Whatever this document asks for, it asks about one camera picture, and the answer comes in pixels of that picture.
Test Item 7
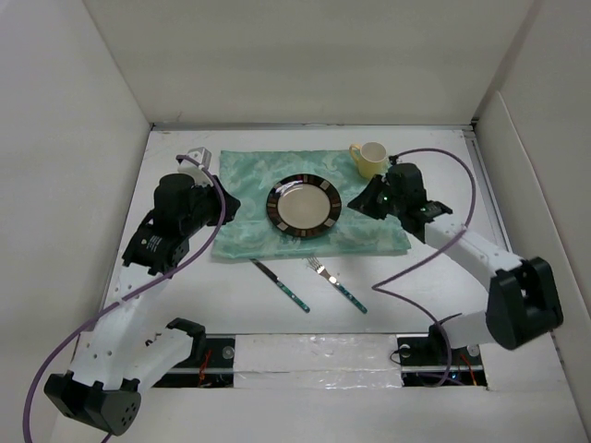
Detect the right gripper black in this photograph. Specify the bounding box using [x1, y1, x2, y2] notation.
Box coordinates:
[346, 174, 404, 221]

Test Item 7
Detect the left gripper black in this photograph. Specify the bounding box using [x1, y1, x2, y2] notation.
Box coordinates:
[181, 174, 239, 236]

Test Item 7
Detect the yellow mug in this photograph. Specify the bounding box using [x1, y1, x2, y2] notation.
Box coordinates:
[349, 142, 388, 180]

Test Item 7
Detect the green patterned cloth placemat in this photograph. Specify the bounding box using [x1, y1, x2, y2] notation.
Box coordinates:
[212, 150, 411, 260]

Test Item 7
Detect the dark rimmed dinner plate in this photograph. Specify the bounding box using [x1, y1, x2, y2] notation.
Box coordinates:
[265, 174, 343, 239]

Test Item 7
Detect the knife with green handle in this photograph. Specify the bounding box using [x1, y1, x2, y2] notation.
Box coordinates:
[250, 258, 310, 314]

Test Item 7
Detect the fork with green handle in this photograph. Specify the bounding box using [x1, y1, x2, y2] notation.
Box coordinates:
[307, 257, 368, 315]

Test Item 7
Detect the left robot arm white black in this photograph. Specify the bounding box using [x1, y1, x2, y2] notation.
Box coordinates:
[43, 168, 240, 436]

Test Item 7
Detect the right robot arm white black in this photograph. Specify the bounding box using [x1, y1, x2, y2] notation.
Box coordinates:
[348, 163, 564, 364]

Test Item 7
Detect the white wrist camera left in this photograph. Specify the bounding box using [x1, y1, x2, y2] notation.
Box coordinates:
[176, 147, 211, 174]

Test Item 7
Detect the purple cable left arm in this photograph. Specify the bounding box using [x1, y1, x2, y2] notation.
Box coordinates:
[20, 154, 227, 443]

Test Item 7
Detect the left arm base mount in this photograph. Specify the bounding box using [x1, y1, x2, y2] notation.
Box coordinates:
[153, 335, 235, 389]

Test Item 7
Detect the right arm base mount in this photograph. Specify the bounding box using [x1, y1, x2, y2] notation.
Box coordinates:
[389, 328, 488, 388]

